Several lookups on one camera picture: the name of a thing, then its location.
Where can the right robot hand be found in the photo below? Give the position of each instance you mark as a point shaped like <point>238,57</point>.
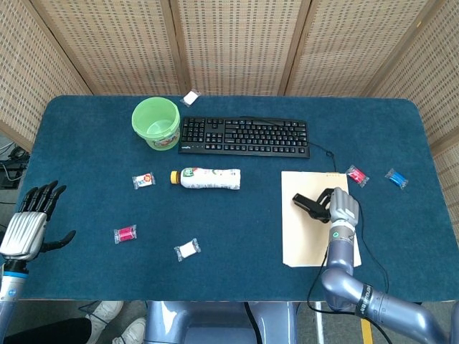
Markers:
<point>344,208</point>

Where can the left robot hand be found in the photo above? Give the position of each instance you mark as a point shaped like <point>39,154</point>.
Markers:
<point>25,229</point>

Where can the black stapler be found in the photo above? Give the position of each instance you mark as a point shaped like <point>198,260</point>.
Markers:
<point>308,206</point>

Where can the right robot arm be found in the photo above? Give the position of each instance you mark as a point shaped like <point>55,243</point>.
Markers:
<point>344,276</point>

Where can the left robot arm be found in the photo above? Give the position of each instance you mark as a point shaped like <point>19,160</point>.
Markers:
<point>12,283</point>

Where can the red wrapped candy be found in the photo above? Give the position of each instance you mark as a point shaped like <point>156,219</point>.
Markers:
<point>357,175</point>

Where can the yellow spiral notepad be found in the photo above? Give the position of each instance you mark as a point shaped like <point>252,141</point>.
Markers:
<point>305,236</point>

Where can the blue wrapped candy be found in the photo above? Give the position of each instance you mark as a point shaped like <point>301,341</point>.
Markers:
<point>396,177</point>

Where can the pink wrapped candy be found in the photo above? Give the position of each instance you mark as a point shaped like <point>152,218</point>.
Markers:
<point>125,234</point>

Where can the black trouser leg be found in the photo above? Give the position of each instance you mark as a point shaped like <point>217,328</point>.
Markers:
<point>46,331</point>

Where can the blue felt table cloth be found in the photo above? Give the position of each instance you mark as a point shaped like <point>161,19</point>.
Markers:
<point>233,222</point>

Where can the white sneaker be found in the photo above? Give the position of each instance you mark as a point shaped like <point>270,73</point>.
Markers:
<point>105,311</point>
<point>132,331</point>

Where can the black computer keyboard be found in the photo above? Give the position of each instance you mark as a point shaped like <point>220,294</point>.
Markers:
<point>244,138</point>

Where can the white printed wrapped candy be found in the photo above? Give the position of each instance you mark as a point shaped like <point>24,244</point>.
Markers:
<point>143,181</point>

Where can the white drink bottle yellow cap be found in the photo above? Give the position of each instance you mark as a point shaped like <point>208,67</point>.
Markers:
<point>211,178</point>

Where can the large white wrapped candy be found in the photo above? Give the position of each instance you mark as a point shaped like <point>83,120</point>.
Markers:
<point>187,249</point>

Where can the green plastic toy bucket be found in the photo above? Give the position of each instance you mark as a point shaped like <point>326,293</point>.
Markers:
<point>156,122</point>

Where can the blue-grey robot torso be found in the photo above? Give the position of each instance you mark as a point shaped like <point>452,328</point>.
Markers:
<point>215,322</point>

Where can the small white wrapped candy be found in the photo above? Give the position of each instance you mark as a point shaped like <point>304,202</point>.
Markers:
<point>189,97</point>

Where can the woven wooden folding screen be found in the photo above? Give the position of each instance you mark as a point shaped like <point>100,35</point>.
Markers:
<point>236,46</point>

